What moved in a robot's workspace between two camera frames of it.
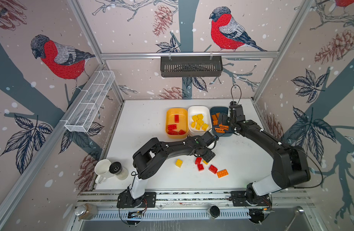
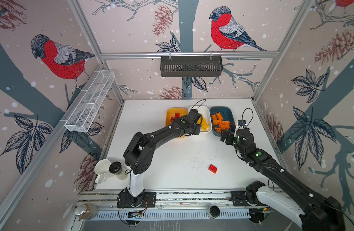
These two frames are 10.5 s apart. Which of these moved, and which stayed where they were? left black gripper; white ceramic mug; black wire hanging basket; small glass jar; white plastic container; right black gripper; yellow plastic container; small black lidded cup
Moved: left black gripper; right black gripper
Stayed: small black lidded cup; small glass jar; black wire hanging basket; white plastic container; yellow plastic container; white ceramic mug
